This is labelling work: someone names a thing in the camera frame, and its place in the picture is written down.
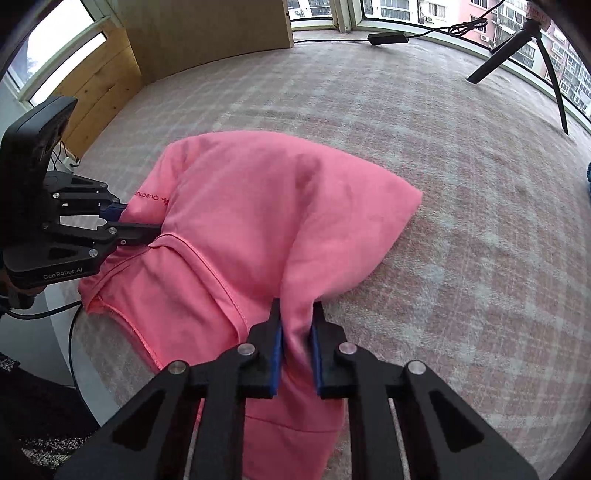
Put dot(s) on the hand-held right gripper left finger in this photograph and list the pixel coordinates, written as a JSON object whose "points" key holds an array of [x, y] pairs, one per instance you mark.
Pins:
{"points": [[277, 364]]}

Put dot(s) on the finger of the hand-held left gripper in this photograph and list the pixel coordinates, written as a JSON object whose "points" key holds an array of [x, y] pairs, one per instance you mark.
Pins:
{"points": [[113, 213], [134, 233]]}

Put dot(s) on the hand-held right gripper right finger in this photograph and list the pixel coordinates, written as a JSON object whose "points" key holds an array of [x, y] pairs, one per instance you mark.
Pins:
{"points": [[316, 364]]}

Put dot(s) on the pink sweatshirt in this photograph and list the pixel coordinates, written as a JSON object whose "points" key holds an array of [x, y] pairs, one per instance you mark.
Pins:
{"points": [[254, 221]]}

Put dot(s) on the white power strip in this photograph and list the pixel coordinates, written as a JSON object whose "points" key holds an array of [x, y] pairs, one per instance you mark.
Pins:
{"points": [[69, 161]]}

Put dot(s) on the wooden cabinet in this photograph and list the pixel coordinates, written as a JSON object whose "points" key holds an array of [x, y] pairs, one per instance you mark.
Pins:
{"points": [[101, 83]]}

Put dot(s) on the plaid beige blanket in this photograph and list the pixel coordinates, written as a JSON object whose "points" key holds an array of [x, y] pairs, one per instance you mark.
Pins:
{"points": [[461, 277]]}

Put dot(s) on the light wooden board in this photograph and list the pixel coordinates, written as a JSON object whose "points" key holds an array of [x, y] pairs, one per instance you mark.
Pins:
{"points": [[207, 32]]}

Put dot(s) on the person's black knit coat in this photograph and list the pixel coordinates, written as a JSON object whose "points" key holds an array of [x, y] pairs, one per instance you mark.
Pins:
{"points": [[41, 415]]}

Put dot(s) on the black power brick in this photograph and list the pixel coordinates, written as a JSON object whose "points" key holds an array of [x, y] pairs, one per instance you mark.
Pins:
{"points": [[388, 38]]}

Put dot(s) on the black tripod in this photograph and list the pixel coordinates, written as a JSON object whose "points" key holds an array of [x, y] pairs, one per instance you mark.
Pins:
{"points": [[496, 57]]}

